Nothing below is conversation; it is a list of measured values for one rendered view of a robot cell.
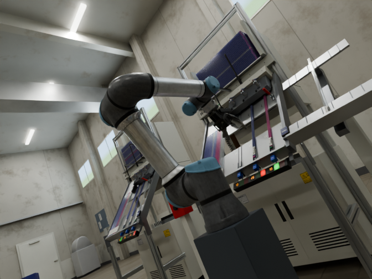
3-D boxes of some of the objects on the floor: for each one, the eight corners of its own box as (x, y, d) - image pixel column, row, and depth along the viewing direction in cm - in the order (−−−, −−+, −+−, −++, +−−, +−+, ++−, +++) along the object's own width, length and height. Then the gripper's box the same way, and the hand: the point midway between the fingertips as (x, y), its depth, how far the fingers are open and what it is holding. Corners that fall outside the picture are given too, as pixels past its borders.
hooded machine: (96, 269, 1016) (86, 235, 1056) (102, 267, 973) (92, 232, 1013) (76, 279, 955) (67, 243, 995) (82, 277, 911) (72, 239, 952)
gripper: (198, 122, 126) (223, 148, 130) (221, 103, 116) (248, 132, 119) (202, 114, 133) (227, 140, 137) (225, 96, 122) (251, 124, 126)
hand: (237, 133), depth 130 cm, fingers open, 12 cm apart
